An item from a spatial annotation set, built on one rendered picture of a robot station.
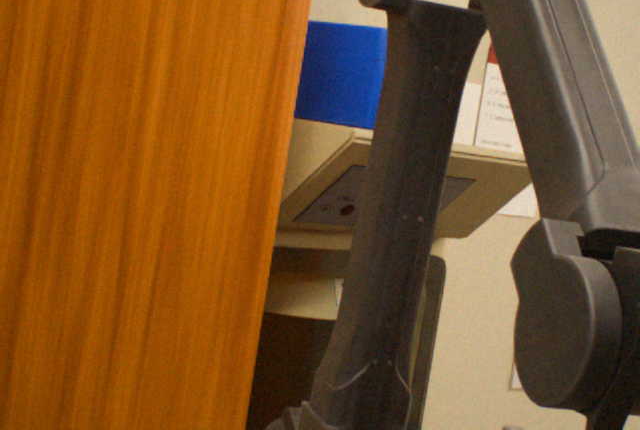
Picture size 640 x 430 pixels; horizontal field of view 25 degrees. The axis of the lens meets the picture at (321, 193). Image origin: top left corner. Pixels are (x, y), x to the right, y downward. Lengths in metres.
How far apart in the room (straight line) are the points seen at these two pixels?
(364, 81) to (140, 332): 0.30
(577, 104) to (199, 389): 0.53
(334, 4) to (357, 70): 0.12
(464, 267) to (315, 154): 1.12
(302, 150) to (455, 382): 1.18
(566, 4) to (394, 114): 0.19
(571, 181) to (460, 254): 1.57
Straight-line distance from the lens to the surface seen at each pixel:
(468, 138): 1.42
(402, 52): 1.02
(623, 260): 0.71
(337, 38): 1.29
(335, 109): 1.28
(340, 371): 1.04
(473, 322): 2.41
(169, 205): 1.26
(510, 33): 0.87
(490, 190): 1.46
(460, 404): 2.43
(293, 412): 1.16
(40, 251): 1.39
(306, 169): 1.26
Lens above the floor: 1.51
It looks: 3 degrees down
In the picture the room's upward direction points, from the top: 9 degrees clockwise
